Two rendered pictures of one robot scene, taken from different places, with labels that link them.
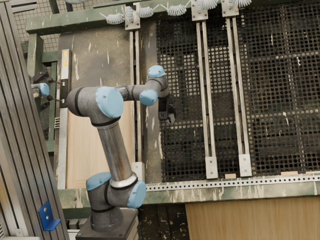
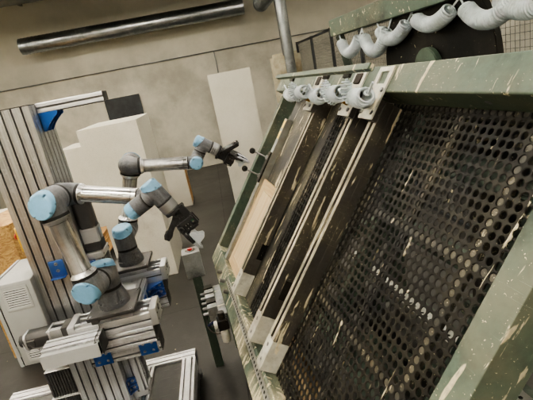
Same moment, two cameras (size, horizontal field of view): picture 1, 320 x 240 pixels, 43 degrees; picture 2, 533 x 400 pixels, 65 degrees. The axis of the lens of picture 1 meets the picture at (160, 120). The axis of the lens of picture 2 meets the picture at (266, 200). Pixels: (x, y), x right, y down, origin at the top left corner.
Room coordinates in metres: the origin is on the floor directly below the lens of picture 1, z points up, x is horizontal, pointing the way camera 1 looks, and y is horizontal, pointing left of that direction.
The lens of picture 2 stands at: (1.70, -1.75, 1.98)
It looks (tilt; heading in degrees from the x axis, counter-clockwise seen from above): 17 degrees down; 69
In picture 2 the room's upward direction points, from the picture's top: 11 degrees counter-clockwise
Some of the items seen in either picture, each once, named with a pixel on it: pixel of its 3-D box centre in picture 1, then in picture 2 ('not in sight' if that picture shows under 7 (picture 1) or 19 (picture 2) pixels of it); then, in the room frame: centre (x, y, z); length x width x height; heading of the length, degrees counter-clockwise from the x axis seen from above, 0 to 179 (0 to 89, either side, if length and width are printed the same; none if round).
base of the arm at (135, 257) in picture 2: not in sight; (128, 254); (1.74, 0.78, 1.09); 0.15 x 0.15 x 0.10
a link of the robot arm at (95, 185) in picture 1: (102, 189); (104, 273); (1.60, 0.30, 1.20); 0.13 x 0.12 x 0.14; 60
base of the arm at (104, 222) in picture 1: (105, 212); (111, 294); (1.60, 0.30, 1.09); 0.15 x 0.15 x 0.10
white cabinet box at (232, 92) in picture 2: not in sight; (242, 142); (3.77, 4.15, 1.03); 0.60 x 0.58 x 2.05; 74
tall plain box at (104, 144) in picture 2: not in sight; (136, 195); (2.04, 3.24, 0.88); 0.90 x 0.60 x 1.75; 74
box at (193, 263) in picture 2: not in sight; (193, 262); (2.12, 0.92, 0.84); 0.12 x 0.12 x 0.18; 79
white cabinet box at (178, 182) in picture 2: not in sight; (172, 186); (2.83, 5.57, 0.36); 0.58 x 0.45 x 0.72; 164
